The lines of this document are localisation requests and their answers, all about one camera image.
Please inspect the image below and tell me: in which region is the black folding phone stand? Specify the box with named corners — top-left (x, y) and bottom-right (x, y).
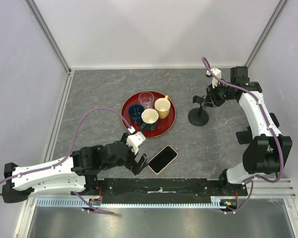
top-left (236, 126), bottom-right (253, 145)

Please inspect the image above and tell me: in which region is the green mug white inside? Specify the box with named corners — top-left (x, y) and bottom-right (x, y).
top-left (140, 109), bottom-right (159, 131)

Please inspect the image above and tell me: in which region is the clear glass cup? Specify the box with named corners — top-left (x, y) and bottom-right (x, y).
top-left (138, 92), bottom-right (154, 109)

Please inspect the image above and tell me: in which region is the round base phone holder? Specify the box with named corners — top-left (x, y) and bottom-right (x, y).
top-left (188, 95), bottom-right (209, 126)

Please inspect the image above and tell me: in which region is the white cable duct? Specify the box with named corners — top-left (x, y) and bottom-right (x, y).
top-left (36, 197), bottom-right (237, 209)

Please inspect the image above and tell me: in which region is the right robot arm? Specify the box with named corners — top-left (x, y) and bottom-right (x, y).
top-left (203, 66), bottom-right (293, 195)

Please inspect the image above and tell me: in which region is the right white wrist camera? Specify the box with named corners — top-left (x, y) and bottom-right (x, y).
top-left (206, 68), bottom-right (222, 89)

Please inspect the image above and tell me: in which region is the yellow mug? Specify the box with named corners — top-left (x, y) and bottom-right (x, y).
top-left (154, 95), bottom-right (171, 119)

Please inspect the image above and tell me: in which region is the phone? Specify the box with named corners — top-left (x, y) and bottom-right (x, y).
top-left (148, 145), bottom-right (178, 175)

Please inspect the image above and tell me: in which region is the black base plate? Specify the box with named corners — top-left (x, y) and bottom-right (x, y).
top-left (95, 178), bottom-right (240, 204)

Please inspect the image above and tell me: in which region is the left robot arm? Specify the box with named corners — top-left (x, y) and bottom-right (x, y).
top-left (1, 141), bottom-right (148, 203)

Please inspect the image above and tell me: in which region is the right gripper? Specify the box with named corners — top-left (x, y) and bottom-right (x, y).
top-left (203, 81), bottom-right (236, 108)

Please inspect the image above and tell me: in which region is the dark blue cup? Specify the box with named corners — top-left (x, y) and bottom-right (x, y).
top-left (128, 104), bottom-right (145, 125)

